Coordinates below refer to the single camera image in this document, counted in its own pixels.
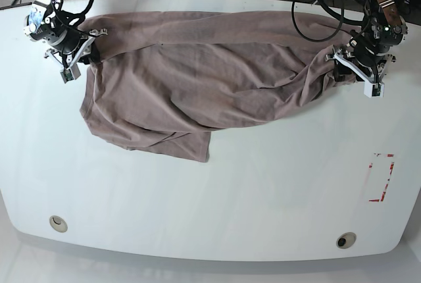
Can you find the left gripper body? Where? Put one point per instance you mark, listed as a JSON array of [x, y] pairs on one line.
[[365, 65]]

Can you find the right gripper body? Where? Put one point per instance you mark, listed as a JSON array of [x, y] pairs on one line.
[[73, 48]]

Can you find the mauve t-shirt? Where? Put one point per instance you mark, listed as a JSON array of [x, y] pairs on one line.
[[165, 80]]

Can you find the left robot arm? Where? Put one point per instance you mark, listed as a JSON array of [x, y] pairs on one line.
[[381, 28]]

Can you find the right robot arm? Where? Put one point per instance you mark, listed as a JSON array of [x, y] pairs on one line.
[[49, 23]]

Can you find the red tape rectangle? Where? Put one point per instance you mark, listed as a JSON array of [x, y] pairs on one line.
[[379, 177]]

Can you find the right table grommet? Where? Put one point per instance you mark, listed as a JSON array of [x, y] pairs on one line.
[[346, 240]]

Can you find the table grommet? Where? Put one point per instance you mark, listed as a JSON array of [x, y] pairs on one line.
[[58, 224], [346, 240]]

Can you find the left table grommet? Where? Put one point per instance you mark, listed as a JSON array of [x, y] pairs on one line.
[[58, 224]]

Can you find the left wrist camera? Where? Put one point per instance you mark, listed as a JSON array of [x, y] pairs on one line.
[[373, 90]]

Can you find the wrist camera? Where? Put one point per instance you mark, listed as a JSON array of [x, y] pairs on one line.
[[373, 90], [70, 74]]

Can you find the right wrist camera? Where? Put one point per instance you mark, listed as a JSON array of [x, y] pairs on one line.
[[70, 74]]

